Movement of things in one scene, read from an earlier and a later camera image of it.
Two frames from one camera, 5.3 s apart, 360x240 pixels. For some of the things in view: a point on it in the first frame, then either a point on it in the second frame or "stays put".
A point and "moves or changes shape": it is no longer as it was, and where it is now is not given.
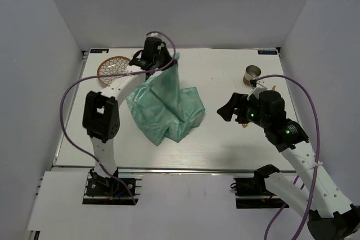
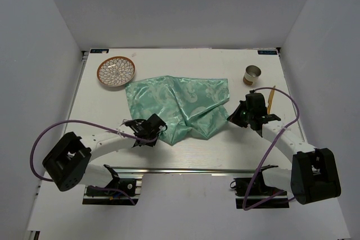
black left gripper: [165, 50] to [152, 143]
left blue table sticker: [99, 50] stays put
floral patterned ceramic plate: [111, 65] stays put
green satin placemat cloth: [159, 107] moves or changes shape
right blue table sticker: [267, 52] stays put
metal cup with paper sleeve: [251, 72] stays put
